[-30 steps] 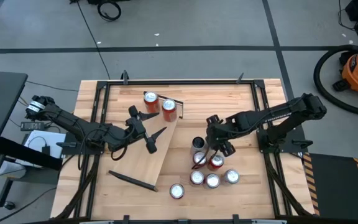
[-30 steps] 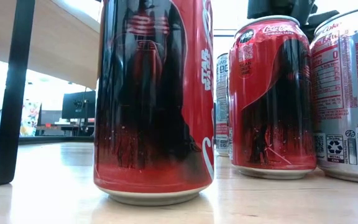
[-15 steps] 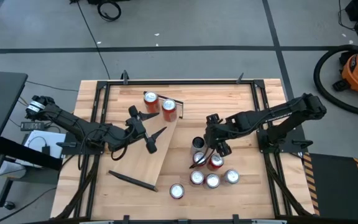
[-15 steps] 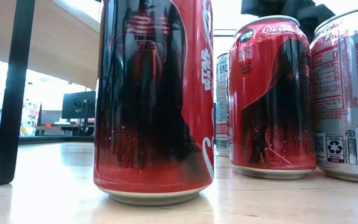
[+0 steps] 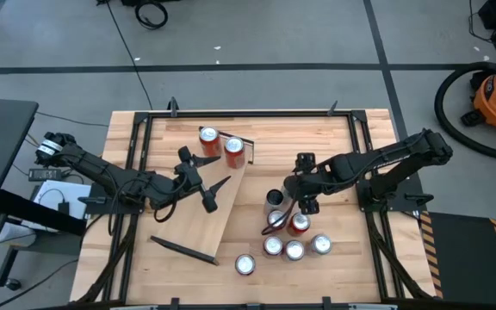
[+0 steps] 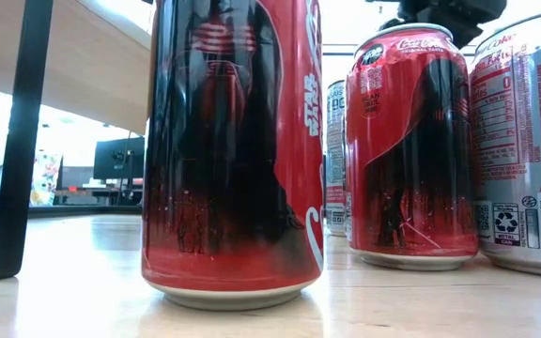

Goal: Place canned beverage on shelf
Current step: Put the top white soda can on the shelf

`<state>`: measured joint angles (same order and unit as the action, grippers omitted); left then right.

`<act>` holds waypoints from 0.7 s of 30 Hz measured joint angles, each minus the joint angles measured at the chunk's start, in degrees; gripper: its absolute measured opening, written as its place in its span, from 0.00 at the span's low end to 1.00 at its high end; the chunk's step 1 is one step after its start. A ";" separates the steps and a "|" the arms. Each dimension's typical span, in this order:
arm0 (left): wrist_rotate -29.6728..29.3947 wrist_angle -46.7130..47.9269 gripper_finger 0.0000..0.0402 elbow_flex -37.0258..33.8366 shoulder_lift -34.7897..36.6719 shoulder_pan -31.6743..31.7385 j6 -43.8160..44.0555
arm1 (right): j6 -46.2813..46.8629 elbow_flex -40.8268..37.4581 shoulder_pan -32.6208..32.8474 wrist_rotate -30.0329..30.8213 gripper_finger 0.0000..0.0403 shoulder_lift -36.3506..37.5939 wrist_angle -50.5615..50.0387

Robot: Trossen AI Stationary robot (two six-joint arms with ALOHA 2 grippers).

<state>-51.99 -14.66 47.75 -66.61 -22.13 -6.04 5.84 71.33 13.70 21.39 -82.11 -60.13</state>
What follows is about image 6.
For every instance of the silver can with black lid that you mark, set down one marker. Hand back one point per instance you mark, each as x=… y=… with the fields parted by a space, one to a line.
x=335 y=150

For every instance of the wooden shelf with black legs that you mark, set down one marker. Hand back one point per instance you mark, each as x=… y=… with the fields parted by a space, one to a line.
x=87 y=66

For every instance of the red Coca-Cola can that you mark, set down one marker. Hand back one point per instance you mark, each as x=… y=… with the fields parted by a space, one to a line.
x=411 y=155
x=233 y=164

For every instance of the silver Diet Coke can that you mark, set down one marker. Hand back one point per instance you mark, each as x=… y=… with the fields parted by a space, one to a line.
x=529 y=141

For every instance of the black computer monitor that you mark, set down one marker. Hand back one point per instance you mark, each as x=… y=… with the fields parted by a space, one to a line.
x=118 y=159

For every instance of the background desk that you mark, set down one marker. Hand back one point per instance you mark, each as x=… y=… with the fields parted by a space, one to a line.
x=97 y=193

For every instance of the colourful patterned bag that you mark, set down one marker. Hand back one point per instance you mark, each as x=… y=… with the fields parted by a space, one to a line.
x=45 y=180

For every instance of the black metal table frame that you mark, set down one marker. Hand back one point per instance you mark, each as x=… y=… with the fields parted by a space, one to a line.
x=73 y=210

